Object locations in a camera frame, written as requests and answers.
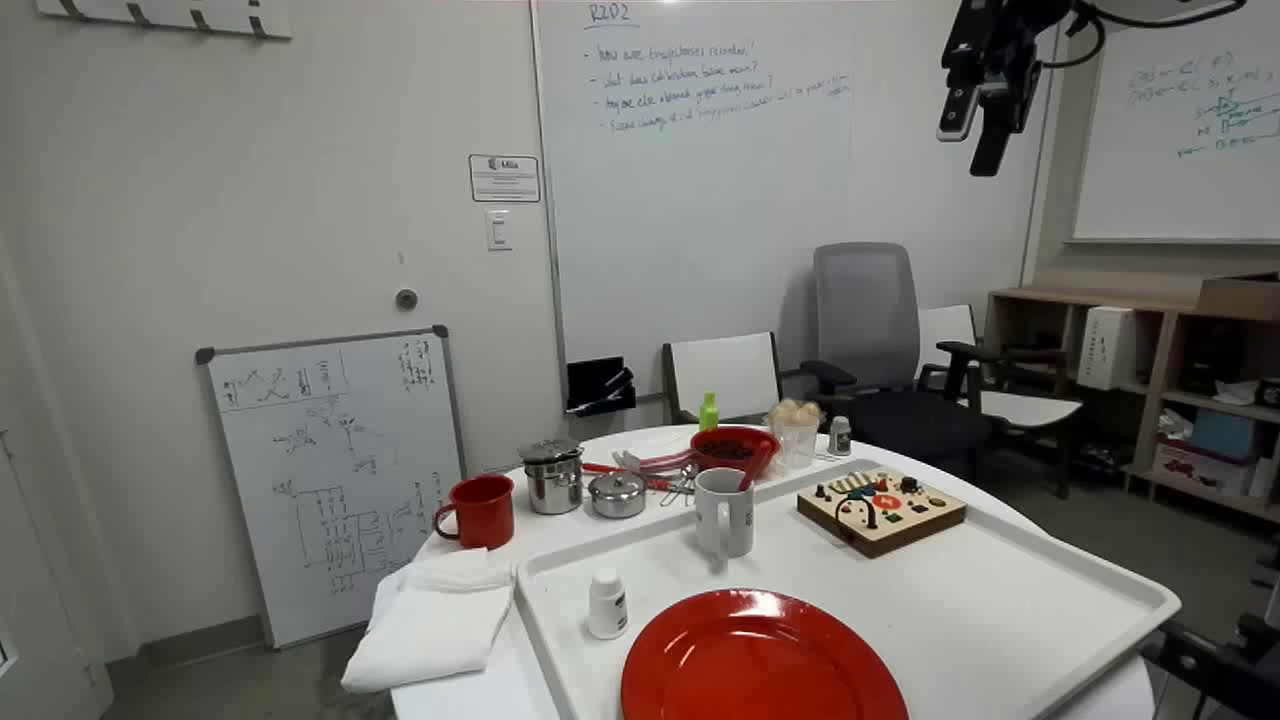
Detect red plate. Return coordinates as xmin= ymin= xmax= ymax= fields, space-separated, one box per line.
xmin=614 ymin=589 xmax=912 ymax=720

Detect white binder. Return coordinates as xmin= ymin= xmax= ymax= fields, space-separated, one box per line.
xmin=1076 ymin=302 xmax=1141 ymax=394

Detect small framed whiteboard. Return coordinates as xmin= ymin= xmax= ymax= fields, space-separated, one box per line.
xmin=190 ymin=320 xmax=471 ymax=651

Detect large wall whiteboard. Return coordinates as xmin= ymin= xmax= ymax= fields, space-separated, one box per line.
xmin=528 ymin=0 xmax=1073 ymax=406

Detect small steel bowl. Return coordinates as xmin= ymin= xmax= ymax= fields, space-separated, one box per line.
xmin=583 ymin=471 xmax=653 ymax=524

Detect black equipment stand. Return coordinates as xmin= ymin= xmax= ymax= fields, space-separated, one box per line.
xmin=1141 ymin=531 xmax=1280 ymax=720

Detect steel pot with lid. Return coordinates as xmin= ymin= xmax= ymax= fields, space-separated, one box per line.
xmin=518 ymin=435 xmax=588 ymax=519

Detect metal cup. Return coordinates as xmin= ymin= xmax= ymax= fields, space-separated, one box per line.
xmin=691 ymin=463 xmax=755 ymax=566

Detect wooden shelf unit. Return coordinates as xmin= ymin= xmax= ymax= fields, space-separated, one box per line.
xmin=985 ymin=274 xmax=1280 ymax=529

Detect small white bottle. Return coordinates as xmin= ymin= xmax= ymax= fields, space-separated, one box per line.
xmin=583 ymin=567 xmax=633 ymax=642

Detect white folded towel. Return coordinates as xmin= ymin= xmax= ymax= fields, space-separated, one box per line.
xmin=336 ymin=548 xmax=518 ymax=695

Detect white cushioned chair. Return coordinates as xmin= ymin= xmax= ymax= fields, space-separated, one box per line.
xmin=664 ymin=328 xmax=782 ymax=423

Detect wooden electrical button board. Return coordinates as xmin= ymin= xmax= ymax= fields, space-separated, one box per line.
xmin=793 ymin=463 xmax=972 ymax=561

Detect wall coat hook rack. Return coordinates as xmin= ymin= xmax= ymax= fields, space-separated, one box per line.
xmin=32 ymin=0 xmax=296 ymax=44

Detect clear container of eggs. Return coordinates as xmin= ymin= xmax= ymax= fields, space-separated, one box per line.
xmin=765 ymin=398 xmax=828 ymax=471

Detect cardboard box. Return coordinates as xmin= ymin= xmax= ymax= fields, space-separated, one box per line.
xmin=1194 ymin=274 xmax=1280 ymax=326

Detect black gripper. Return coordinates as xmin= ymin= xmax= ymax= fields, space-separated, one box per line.
xmin=934 ymin=0 xmax=1078 ymax=180

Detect white chair with black armrest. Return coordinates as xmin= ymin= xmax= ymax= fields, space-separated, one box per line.
xmin=914 ymin=302 xmax=1086 ymax=500

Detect red mug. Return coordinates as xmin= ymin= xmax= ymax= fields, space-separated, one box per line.
xmin=428 ymin=471 xmax=518 ymax=553

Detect red bowl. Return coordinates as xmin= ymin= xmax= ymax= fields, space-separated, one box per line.
xmin=689 ymin=423 xmax=782 ymax=487

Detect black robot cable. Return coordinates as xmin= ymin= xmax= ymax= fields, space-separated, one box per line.
xmin=1032 ymin=0 xmax=1251 ymax=74

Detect wall whiteboard with green writing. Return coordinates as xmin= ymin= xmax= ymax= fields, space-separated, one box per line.
xmin=1073 ymin=0 xmax=1280 ymax=247

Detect grey office chair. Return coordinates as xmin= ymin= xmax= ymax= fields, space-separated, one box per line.
xmin=775 ymin=240 xmax=994 ymax=471

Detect white wall sign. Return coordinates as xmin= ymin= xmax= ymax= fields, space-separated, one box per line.
xmin=463 ymin=148 xmax=545 ymax=209

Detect red handled utensil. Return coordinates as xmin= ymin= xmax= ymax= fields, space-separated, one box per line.
xmin=574 ymin=448 xmax=701 ymax=495

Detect white plastic tray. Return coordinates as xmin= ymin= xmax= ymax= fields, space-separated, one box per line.
xmin=512 ymin=456 xmax=1183 ymax=720

